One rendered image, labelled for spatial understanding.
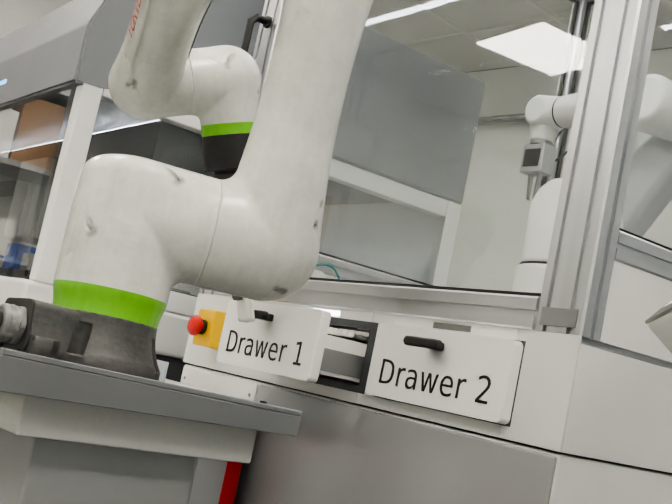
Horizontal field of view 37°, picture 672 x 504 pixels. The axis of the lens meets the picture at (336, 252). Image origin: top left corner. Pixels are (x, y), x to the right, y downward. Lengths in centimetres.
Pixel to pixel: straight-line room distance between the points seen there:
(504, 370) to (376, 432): 28
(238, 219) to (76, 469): 32
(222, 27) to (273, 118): 138
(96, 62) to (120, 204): 128
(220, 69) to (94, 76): 86
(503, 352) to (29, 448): 62
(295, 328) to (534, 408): 43
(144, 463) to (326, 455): 57
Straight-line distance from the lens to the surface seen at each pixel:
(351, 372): 157
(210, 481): 174
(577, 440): 129
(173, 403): 102
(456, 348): 140
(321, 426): 164
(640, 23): 138
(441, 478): 141
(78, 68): 237
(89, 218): 113
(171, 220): 112
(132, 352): 111
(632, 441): 137
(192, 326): 192
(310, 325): 152
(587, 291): 128
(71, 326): 111
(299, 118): 116
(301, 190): 116
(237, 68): 155
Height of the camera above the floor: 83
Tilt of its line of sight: 7 degrees up
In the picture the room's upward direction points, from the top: 12 degrees clockwise
